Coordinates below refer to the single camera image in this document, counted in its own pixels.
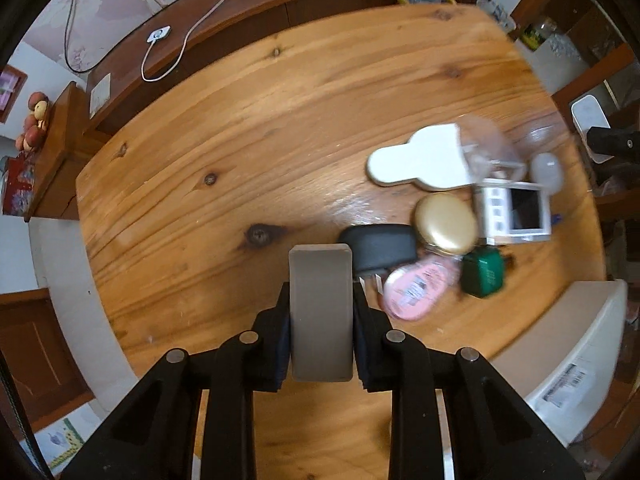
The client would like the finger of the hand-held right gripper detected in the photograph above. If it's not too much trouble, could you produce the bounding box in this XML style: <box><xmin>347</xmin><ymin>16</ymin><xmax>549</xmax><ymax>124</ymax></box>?
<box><xmin>586</xmin><ymin>127</ymin><xmax>640</xmax><ymax>162</ymax></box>

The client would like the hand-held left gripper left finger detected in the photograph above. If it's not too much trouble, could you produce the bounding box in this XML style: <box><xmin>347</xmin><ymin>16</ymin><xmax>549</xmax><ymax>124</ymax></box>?
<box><xmin>60</xmin><ymin>282</ymin><xmax>292</xmax><ymax>480</ymax></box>

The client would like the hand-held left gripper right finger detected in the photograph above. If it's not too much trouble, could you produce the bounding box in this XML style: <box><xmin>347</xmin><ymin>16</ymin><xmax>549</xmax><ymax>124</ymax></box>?
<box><xmin>354</xmin><ymin>282</ymin><xmax>585</xmax><ymax>480</ymax></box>

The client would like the grey rectangular case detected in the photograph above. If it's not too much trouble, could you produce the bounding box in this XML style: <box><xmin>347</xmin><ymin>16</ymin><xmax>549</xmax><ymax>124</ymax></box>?
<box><xmin>288</xmin><ymin>243</ymin><xmax>355</xmax><ymax>382</ymax></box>

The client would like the black glasses case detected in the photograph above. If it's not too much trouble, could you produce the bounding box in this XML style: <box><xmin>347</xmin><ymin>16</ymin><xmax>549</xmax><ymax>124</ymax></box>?
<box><xmin>338</xmin><ymin>224</ymin><xmax>420</xmax><ymax>277</ymax></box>

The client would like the green box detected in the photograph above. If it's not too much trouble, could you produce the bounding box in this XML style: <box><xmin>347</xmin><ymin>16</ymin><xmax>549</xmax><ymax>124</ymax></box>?
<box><xmin>460</xmin><ymin>246</ymin><xmax>506</xmax><ymax>298</ymax></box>

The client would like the translucent white bulb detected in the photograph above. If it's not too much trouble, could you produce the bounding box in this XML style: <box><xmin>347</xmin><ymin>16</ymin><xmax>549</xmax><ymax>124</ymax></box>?
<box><xmin>530</xmin><ymin>152</ymin><xmax>566</xmax><ymax>196</ymax></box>

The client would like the pink round container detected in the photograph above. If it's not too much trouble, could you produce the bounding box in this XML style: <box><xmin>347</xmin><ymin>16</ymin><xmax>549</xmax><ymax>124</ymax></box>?
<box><xmin>377</xmin><ymin>252</ymin><xmax>462</xmax><ymax>321</ymax></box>

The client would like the clear plastic cup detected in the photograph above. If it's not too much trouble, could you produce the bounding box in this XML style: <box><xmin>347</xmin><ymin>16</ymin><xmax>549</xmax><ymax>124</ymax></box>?
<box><xmin>456</xmin><ymin>114</ymin><xmax>528</xmax><ymax>183</ymax></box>

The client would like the gold round compact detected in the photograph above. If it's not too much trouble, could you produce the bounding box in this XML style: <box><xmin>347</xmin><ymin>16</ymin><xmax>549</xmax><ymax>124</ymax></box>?
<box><xmin>413</xmin><ymin>192</ymin><xmax>478</xmax><ymax>255</ymax></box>

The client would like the white flat plastic holder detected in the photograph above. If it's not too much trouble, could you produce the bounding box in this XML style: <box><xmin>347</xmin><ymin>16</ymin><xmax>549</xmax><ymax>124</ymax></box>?
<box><xmin>366</xmin><ymin>123</ymin><xmax>481</xmax><ymax>192</ymax></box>

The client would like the white plastic bin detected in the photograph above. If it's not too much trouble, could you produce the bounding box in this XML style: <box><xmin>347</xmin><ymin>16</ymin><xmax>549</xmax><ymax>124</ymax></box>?
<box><xmin>487</xmin><ymin>280</ymin><xmax>630</xmax><ymax>448</ymax></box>

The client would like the colourful printed poster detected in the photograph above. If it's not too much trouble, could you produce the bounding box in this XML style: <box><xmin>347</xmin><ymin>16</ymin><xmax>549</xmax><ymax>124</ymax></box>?
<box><xmin>35</xmin><ymin>417</ymin><xmax>87</xmax><ymax>473</ymax></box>

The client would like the brown wooden door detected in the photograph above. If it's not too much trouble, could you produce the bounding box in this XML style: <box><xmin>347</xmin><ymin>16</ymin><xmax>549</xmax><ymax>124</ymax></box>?
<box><xmin>0</xmin><ymin>287</ymin><xmax>96</xmax><ymax>443</ymax></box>

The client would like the wooden side shelf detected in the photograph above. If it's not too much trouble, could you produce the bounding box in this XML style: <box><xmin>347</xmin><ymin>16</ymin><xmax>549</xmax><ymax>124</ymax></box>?
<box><xmin>24</xmin><ymin>81</ymin><xmax>113</xmax><ymax>222</ymax></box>

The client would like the red printed box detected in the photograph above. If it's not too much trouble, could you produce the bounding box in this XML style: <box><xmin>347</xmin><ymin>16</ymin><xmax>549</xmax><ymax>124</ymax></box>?
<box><xmin>1</xmin><ymin>152</ymin><xmax>38</xmax><ymax>217</ymax></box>

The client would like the white card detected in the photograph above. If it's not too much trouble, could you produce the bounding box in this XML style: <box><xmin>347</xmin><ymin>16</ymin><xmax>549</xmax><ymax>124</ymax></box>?
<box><xmin>89</xmin><ymin>74</ymin><xmax>112</xmax><ymax>116</ymax></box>

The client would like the artificial fruit decoration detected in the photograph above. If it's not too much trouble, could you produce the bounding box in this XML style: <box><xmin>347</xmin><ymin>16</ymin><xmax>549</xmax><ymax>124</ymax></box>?
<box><xmin>15</xmin><ymin>91</ymin><xmax>53</xmax><ymax>152</ymax></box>

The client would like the brown wooden sideboard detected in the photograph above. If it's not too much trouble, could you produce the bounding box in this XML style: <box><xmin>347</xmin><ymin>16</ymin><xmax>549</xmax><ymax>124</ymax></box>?
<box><xmin>82</xmin><ymin>0</ymin><xmax>463</xmax><ymax>136</ymax></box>

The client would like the thick black braided cable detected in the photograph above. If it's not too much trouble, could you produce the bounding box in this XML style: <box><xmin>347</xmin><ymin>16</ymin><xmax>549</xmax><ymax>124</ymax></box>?
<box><xmin>0</xmin><ymin>350</ymin><xmax>53</xmax><ymax>480</ymax></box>

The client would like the white cable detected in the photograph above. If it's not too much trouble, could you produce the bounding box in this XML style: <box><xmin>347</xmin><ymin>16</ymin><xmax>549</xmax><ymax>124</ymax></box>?
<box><xmin>141</xmin><ymin>0</ymin><xmax>241</xmax><ymax>82</ymax></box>

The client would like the wooden picture frame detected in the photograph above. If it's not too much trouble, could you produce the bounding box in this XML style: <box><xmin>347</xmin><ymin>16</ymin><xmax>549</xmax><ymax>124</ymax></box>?
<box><xmin>0</xmin><ymin>65</ymin><xmax>28</xmax><ymax>124</ymax></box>

